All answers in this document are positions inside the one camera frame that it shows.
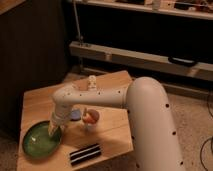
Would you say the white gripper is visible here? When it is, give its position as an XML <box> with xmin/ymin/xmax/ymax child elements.
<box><xmin>48</xmin><ymin>107</ymin><xmax>70</xmax><ymax>136</ymax></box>

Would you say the green ceramic bowl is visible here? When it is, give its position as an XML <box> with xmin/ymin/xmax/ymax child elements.
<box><xmin>22</xmin><ymin>121</ymin><xmax>62</xmax><ymax>159</ymax></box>

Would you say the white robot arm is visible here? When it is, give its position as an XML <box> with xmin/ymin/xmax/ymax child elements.
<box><xmin>48</xmin><ymin>77</ymin><xmax>186</xmax><ymax>171</ymax></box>

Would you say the blue sponge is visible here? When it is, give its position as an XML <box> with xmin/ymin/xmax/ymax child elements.
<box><xmin>70</xmin><ymin>110</ymin><xmax>81</xmax><ymax>121</ymax></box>

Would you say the white cup with carrot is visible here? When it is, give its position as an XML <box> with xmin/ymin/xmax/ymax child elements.
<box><xmin>82</xmin><ymin>108</ymin><xmax>100</xmax><ymax>131</ymax></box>

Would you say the wooden table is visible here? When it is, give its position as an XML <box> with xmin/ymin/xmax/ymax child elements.
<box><xmin>16</xmin><ymin>69</ymin><xmax>134</xmax><ymax>171</ymax></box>

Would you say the metal pole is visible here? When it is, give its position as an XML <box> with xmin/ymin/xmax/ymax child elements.
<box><xmin>72</xmin><ymin>0</ymin><xmax>84</xmax><ymax>72</ymax></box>

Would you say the grey wall rail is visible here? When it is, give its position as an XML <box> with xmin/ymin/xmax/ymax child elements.
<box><xmin>69</xmin><ymin>41</ymin><xmax>213</xmax><ymax>80</ymax></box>

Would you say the black handle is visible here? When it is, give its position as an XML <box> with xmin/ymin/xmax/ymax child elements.
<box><xmin>168</xmin><ymin>57</ymin><xmax>198</xmax><ymax>67</ymax></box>

